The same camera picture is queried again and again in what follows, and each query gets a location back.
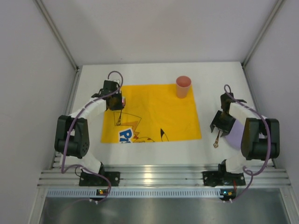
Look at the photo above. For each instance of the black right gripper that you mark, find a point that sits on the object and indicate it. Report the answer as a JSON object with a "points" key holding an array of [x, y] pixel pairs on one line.
{"points": [[221, 124]]}

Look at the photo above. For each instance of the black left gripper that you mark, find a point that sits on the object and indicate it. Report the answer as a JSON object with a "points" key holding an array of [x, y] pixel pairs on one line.
{"points": [[116, 103]]}

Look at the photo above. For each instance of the gold metal spoon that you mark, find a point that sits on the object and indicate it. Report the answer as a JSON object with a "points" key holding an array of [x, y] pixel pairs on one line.
{"points": [[216, 143]]}

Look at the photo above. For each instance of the purple metal fork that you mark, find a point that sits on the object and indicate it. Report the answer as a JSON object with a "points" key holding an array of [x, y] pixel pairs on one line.
{"points": [[118, 123]]}

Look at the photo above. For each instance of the yellow printed cloth placemat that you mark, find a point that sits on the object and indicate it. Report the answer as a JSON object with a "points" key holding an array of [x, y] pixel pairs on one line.
{"points": [[153, 113]]}

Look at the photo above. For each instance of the pink plastic cup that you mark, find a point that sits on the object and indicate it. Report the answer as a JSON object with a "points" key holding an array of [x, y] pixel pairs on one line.
{"points": [[183, 84]]}

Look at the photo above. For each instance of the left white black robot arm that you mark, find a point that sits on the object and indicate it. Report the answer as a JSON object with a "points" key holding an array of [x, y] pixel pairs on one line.
{"points": [[72, 134]]}

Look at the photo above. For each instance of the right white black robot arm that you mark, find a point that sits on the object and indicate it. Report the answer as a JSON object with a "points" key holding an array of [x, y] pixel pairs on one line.
{"points": [[260, 142]]}

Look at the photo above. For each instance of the lilac plastic plate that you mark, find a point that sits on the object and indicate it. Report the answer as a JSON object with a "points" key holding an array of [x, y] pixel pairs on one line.
{"points": [[234, 138]]}

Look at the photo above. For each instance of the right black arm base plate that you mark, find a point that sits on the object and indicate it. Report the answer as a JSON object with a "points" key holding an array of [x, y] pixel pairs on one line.
{"points": [[215, 178]]}

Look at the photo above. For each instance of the aluminium mounting rail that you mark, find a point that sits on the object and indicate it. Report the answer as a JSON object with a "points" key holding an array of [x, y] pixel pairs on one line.
{"points": [[162, 176]]}

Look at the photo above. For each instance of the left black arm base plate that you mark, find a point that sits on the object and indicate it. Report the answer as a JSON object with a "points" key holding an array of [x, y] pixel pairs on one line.
{"points": [[90, 180]]}

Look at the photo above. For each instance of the aluminium frame post left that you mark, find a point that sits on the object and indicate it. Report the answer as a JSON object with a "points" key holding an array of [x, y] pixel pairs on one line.
{"points": [[52, 26]]}

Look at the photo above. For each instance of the aluminium frame post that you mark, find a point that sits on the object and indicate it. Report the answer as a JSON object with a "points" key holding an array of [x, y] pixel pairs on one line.
{"points": [[52, 26], [263, 31]]}

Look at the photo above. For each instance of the slotted grey cable duct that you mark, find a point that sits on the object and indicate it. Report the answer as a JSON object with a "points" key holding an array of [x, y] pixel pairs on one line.
{"points": [[141, 193]]}

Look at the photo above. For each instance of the aluminium frame post right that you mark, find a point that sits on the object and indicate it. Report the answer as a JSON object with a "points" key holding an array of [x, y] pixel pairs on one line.
{"points": [[263, 31]]}

